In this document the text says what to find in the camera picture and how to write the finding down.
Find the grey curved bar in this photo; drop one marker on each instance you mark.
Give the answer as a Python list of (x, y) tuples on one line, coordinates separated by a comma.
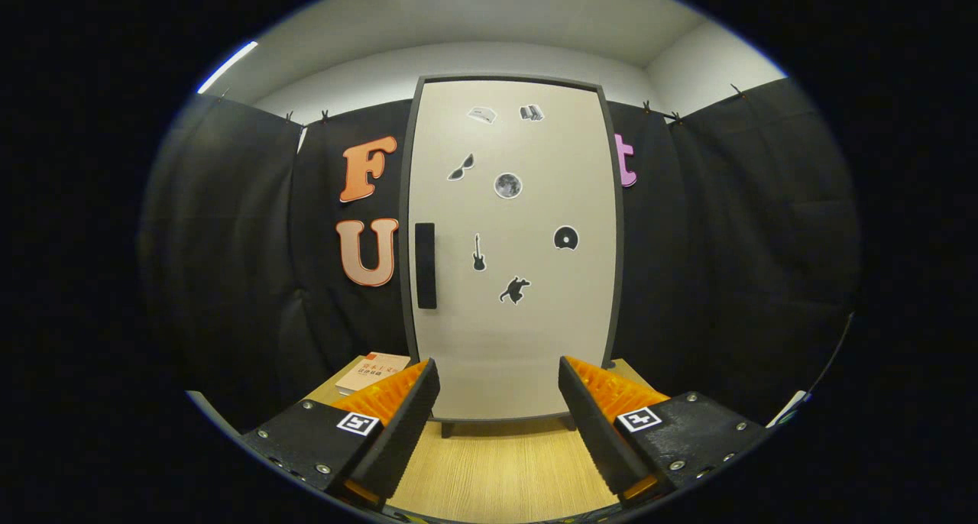
[(210, 411)]

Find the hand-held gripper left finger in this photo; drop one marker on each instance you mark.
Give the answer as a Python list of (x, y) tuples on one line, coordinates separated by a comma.
[(405, 432)]

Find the grey shoe cabinet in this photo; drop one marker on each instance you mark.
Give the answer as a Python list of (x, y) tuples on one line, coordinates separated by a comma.
[(403, 279)]

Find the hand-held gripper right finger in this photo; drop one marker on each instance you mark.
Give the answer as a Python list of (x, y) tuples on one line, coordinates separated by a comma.
[(596, 432)]

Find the long ceiling light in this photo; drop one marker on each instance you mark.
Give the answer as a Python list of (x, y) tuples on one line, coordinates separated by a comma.
[(227, 66)]

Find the stack of books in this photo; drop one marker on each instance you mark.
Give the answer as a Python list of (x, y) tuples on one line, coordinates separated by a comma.
[(370, 371)]

